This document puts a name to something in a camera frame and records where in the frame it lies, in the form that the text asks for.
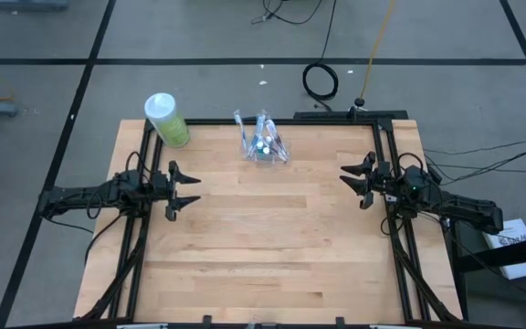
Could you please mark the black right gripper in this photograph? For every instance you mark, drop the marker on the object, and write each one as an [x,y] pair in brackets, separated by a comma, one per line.
[386,183]

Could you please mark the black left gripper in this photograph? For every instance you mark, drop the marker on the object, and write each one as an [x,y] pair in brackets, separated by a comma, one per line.
[162,189]

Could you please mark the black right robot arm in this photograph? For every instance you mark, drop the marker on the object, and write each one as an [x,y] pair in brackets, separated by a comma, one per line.
[468,210]

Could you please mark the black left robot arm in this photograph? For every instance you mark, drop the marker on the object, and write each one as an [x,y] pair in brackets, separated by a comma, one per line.
[76,198]

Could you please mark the green disinfecting wipes canister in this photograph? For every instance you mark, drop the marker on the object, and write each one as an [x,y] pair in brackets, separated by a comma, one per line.
[167,121]

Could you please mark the black table clamp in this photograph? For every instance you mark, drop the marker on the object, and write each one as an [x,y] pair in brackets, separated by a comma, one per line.
[339,322]
[207,321]

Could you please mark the black side stand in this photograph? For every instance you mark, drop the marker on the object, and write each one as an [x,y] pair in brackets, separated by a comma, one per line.
[496,256]

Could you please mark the white printed booklet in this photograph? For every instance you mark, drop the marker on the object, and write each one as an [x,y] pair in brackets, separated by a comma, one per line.
[518,251]

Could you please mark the grey floor bar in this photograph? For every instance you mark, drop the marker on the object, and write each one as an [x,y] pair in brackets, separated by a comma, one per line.
[28,4]

